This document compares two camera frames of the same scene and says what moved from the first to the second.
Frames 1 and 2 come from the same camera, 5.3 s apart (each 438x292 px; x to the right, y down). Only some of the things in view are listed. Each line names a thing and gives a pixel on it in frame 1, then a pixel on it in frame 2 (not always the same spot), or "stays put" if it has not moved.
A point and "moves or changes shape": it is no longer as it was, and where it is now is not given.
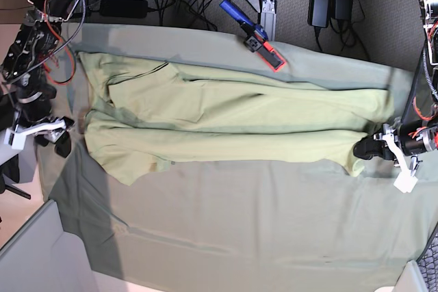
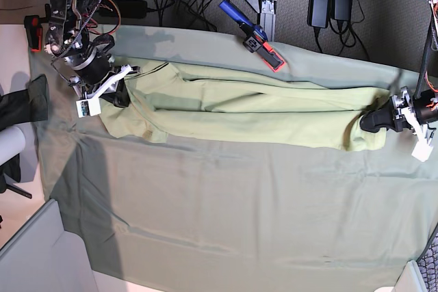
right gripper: (413, 137) -> (424, 104)
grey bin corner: (42, 257) stays put
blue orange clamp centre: (256, 39) stays put
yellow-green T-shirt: (139, 115) moves or changes shape
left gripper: (35, 107) -> (96, 74)
